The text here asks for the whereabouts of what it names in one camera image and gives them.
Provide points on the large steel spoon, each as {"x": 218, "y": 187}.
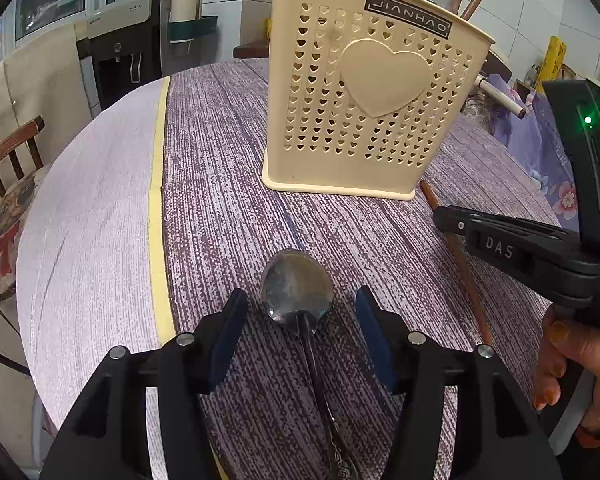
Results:
{"x": 295, "y": 285}

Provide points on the printed round seat cushion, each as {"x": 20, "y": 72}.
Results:
{"x": 5, "y": 230}

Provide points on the purple floral blanket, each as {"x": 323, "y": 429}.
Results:
{"x": 535, "y": 160}

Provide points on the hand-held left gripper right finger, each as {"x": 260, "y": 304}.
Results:
{"x": 375, "y": 340}

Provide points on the teal roll holder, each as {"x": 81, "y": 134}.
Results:
{"x": 192, "y": 29}

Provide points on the cream plastic utensil holder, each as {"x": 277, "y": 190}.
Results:
{"x": 305, "y": 110}

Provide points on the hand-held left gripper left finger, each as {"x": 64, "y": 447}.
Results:
{"x": 227, "y": 340}

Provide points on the white rolling pin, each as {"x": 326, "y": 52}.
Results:
{"x": 500, "y": 97}

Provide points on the water dispenser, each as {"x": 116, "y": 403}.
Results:
{"x": 115, "y": 45}

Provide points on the beige fabric cover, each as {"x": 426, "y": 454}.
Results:
{"x": 40, "y": 75}

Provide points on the wooden chair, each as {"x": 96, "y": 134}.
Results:
{"x": 10, "y": 142}

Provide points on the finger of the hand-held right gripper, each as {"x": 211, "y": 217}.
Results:
{"x": 500, "y": 250}
{"x": 530, "y": 227}

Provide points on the yellow package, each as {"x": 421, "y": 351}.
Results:
{"x": 555, "y": 60}

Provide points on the wooden side table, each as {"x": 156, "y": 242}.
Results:
{"x": 250, "y": 51}

